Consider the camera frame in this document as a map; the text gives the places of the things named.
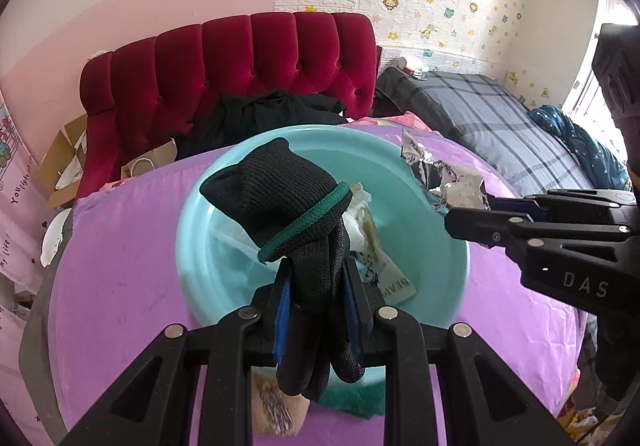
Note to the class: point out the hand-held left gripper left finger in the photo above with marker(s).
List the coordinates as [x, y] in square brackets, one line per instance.
[281, 326]

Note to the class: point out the beige snack wrapper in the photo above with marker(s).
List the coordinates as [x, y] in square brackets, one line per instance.
[371, 231]

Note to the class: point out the black clothes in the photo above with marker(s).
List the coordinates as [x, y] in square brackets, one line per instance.
[280, 116]

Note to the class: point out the beige fuzzy packet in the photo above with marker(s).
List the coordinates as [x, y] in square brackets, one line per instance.
[275, 406]

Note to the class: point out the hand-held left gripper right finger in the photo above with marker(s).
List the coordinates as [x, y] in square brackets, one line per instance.
[356, 321]

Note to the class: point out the white plastic wrapper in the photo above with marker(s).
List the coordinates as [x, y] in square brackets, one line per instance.
[357, 218]

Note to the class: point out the window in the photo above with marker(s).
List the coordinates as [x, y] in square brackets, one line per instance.
[610, 1]

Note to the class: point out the small grey-green packet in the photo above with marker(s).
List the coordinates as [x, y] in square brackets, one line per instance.
[395, 283]

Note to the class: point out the brown paper bag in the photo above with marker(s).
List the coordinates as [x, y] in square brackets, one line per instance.
[150, 164]

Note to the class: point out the pink printed sheet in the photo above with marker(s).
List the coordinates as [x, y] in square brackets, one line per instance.
[390, 122]

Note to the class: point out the green cloth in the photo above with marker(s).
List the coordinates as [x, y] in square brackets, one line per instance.
[360, 401]

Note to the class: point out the red velvet headboard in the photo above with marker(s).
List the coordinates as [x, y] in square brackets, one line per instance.
[225, 61]

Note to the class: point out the black knit glove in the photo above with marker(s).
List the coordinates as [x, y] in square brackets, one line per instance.
[280, 186]

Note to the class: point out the teal plastic basin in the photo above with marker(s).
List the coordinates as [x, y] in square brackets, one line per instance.
[435, 271]

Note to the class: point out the pink cartoon curtain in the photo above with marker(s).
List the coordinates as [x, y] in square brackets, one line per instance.
[15, 186]

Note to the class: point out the grey plaid bed cover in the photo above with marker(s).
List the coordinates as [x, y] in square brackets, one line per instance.
[475, 111]

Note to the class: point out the cardboard box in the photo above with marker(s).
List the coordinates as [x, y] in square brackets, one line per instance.
[65, 161]

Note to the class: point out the white round object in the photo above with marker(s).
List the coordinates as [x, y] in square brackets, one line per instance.
[52, 238]

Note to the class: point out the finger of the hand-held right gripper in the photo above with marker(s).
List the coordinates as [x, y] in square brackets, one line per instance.
[475, 226]
[560, 206]

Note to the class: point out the dark blue blanket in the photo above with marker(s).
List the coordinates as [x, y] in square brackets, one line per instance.
[575, 141]

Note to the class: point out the silver foil packet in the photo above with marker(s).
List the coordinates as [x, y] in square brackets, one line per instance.
[425, 171]

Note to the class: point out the small white red item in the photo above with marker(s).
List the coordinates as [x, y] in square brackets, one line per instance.
[412, 69]

